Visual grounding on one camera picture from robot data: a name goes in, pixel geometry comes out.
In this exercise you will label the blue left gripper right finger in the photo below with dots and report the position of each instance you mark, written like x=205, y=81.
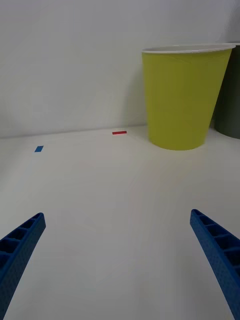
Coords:
x=221, y=252

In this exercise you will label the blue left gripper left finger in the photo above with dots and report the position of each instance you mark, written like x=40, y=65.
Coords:
x=17, y=252

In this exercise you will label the grey plastic waste bin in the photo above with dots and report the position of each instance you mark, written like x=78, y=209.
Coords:
x=228, y=100

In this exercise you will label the yellow-green plastic waste bin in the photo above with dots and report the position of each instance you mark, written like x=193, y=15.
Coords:
x=180, y=100

